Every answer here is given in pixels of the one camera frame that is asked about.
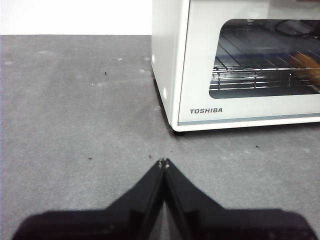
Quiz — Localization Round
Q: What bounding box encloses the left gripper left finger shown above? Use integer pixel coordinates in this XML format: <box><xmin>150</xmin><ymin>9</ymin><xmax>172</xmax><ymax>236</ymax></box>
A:
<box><xmin>11</xmin><ymin>158</ymin><xmax>166</xmax><ymax>240</ymax></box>

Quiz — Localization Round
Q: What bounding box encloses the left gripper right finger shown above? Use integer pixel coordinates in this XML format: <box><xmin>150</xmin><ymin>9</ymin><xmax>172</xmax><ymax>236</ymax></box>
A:
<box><xmin>163</xmin><ymin>157</ymin><xmax>318</xmax><ymax>240</ymax></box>

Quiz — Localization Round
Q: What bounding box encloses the white Toshiba toaster oven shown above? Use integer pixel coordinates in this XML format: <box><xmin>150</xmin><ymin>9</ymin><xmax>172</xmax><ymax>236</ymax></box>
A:
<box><xmin>150</xmin><ymin>0</ymin><xmax>320</xmax><ymax>133</ymax></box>

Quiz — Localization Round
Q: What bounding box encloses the metal wire oven rack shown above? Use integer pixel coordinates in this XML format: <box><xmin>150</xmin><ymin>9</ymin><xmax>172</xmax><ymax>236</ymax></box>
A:
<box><xmin>209</xmin><ymin>27</ymin><xmax>320</xmax><ymax>91</ymax></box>

